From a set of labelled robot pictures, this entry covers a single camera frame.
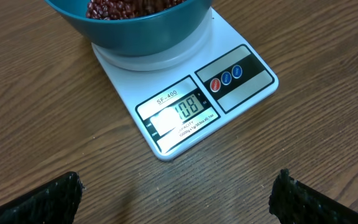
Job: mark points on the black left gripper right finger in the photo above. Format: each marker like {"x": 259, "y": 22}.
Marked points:
{"x": 293, "y": 202}

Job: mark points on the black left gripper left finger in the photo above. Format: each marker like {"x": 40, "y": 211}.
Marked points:
{"x": 56, "y": 201}

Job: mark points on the white digital kitchen scale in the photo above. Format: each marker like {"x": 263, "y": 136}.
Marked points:
{"x": 182, "y": 95}

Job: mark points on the teal plastic bowl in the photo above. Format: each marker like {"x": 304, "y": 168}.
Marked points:
{"x": 138, "y": 36}

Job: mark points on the red azuki beans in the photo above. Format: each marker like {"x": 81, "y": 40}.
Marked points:
{"x": 127, "y": 9}

